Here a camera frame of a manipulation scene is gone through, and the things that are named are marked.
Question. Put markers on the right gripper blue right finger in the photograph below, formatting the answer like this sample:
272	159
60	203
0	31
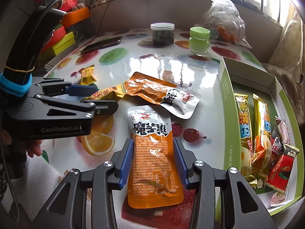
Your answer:
199	176

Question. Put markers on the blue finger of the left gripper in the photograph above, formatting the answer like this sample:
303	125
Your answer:
100	107
57	86

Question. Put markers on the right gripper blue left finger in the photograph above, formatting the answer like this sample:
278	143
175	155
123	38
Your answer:
109	176

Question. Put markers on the orange white snack pouch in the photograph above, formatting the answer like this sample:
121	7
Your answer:
153	180

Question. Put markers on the long yellow snack bar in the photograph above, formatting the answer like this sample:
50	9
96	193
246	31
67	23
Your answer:
111	93

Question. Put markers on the person's left hand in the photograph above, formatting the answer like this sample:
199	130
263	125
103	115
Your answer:
33	148

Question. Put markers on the small gold snack packet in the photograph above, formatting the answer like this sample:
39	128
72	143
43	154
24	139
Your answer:
87	76

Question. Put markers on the blue wrist band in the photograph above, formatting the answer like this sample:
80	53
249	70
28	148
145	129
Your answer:
13	88

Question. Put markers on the yellow green storage box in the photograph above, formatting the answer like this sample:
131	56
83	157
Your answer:
50	52

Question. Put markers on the red storage box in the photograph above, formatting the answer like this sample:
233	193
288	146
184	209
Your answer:
57	35

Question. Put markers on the gold snack stick right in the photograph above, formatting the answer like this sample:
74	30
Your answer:
262	140

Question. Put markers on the gold snack stick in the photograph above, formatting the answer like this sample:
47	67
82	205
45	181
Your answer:
262	140
245	133

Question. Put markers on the orange storage box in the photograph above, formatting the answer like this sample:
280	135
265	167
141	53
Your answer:
75	17

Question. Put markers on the green white cardboard box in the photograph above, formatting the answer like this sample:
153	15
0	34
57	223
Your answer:
238	77

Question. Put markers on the red snack packet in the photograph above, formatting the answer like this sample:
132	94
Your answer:
280	174

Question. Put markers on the gold snack stick left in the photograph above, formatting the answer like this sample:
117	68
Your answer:
245	133

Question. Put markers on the glass jar white lid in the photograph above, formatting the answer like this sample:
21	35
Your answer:
162	34

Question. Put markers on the pink white snack packet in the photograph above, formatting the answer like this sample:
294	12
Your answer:
283	130

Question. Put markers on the green lidded jar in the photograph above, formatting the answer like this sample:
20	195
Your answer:
199	40

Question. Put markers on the beige curtain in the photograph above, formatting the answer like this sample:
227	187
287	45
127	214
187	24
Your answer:
287	62

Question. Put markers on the clear plastic bag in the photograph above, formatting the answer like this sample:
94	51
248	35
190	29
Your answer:
224	18

